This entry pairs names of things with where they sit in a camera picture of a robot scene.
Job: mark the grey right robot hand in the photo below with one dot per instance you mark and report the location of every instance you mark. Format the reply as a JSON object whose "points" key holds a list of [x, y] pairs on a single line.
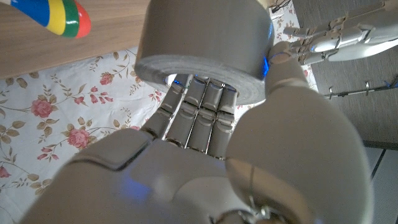
{"points": [[280, 149]]}

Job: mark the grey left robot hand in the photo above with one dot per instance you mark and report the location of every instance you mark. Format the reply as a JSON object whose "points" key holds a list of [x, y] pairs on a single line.
{"points": [[351, 34]]}

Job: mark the grey duct tape roll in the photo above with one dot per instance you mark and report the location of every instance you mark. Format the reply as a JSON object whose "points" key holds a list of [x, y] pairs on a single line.
{"points": [[202, 34]]}

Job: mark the floral backdrop cloth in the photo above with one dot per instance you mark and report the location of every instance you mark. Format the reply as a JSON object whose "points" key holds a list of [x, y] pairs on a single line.
{"points": [[62, 93]]}

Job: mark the colourful striped wooden maraca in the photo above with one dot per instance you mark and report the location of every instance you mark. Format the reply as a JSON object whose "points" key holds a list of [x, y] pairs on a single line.
{"points": [[56, 15]]}

